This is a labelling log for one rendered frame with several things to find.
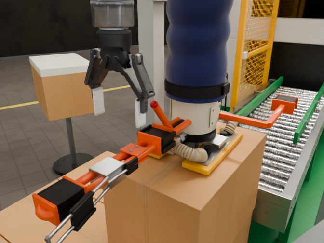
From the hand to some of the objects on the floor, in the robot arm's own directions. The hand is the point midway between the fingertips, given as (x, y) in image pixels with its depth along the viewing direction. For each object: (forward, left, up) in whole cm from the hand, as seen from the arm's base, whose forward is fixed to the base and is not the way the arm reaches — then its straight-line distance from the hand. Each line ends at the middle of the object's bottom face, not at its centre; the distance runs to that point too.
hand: (118, 115), depth 69 cm
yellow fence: (+104, -238, -120) cm, 286 cm away
